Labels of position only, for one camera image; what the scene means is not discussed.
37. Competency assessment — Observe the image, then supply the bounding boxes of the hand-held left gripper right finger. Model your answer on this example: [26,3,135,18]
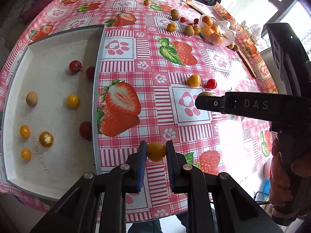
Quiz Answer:
[166,140,283,233]

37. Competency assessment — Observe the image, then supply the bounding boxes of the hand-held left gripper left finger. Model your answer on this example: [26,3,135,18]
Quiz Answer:
[30,141,148,233]

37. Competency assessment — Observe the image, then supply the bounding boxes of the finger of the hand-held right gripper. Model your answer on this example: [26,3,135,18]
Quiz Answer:
[196,91,292,125]

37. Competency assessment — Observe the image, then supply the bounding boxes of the grey tray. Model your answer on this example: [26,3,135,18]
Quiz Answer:
[0,24,107,202]

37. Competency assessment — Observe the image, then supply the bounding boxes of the yellow brown cherry tomato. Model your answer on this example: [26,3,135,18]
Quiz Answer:
[39,131,54,147]

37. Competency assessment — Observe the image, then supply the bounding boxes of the person's right hand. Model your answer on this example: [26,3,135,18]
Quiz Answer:
[268,138,311,208]

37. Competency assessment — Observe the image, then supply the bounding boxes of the clear plastic bag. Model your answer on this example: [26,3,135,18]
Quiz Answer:
[243,22,266,44]

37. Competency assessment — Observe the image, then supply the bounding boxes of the person's blue trousers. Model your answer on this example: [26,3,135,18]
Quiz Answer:
[128,214,219,233]

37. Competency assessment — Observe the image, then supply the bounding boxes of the clear glass bowl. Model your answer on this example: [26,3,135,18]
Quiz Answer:
[198,14,236,46]

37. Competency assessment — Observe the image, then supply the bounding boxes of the pink checkered strawberry tablecloth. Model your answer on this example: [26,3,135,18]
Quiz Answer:
[0,0,279,224]

